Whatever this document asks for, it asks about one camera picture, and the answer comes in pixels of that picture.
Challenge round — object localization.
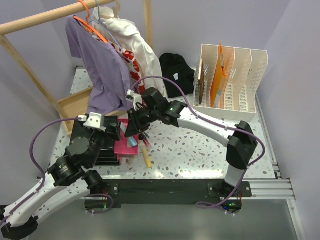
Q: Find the orange folder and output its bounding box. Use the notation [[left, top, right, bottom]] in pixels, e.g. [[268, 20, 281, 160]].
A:
[[209, 43, 235, 108]]

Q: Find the aluminium rail frame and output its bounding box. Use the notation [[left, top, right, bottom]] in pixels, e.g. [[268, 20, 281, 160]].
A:
[[248, 162, 296, 200]]

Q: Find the wooden clothes rack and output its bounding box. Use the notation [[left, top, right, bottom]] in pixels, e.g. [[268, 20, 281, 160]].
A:
[[0, 0, 165, 136]]

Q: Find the red white patterned garment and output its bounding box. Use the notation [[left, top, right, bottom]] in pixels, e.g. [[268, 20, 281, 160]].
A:
[[105, 42, 142, 95]]

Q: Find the orange clothes hanger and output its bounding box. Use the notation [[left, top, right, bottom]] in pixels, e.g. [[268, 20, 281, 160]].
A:
[[73, 0, 109, 43]]

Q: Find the purple t-shirt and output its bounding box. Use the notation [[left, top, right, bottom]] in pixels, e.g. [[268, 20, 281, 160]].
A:
[[65, 16, 133, 115]]

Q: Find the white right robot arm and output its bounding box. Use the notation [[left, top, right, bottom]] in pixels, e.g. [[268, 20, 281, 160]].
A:
[[125, 87, 258, 197]]

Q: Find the cream file organizer rack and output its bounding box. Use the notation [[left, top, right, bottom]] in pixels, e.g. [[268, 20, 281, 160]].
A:
[[193, 44, 269, 122]]

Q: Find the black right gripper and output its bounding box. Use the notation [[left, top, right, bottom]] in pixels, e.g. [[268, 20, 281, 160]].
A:
[[125, 105, 160, 137]]

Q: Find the white shirt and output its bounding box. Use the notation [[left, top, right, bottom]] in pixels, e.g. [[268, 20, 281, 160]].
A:
[[91, 6, 163, 96]]

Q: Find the Three Days To See book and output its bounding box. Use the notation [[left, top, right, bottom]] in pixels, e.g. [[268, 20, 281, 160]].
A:
[[194, 58, 206, 107]]

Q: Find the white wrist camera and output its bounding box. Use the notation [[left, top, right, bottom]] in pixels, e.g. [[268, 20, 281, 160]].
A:
[[78, 112, 106, 132], [126, 89, 143, 110]]

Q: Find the wooden clothes hanger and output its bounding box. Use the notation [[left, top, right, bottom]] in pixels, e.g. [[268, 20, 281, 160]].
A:
[[112, 0, 121, 19]]

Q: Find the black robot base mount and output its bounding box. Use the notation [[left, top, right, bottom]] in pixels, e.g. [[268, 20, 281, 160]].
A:
[[83, 170, 252, 213]]

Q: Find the green highlighter marker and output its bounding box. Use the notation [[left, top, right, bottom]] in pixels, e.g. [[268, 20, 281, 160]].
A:
[[120, 124, 127, 134]]

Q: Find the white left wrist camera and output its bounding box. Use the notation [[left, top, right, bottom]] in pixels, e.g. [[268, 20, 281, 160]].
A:
[[78, 112, 106, 132]]

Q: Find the red pen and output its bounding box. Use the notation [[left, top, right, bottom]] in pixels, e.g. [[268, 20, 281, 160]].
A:
[[139, 133, 153, 149]]

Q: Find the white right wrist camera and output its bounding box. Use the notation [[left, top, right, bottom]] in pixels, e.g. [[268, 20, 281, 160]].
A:
[[126, 89, 143, 110]]

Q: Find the beige eraser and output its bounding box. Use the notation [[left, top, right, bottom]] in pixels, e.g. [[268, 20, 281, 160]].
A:
[[126, 155, 136, 166]]

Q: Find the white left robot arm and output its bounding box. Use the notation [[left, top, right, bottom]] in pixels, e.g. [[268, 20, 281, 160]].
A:
[[0, 117, 121, 240]]

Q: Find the blue highlighter marker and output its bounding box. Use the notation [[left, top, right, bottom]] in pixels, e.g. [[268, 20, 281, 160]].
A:
[[127, 136, 138, 148]]

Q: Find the light blue clothes hanger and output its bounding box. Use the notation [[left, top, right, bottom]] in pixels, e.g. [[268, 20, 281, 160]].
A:
[[89, 0, 123, 50]]

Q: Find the pink drawer tray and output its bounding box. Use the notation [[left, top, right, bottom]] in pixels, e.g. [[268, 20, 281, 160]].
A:
[[114, 118, 139, 157]]

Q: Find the yellow highlighter marker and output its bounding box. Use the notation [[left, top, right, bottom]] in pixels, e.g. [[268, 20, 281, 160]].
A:
[[141, 146, 153, 169]]

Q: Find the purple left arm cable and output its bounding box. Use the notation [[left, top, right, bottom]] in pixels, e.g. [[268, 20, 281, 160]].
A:
[[0, 117, 86, 226]]

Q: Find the black drawer organizer box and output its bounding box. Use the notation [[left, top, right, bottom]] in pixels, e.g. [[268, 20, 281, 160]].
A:
[[65, 116, 120, 169]]

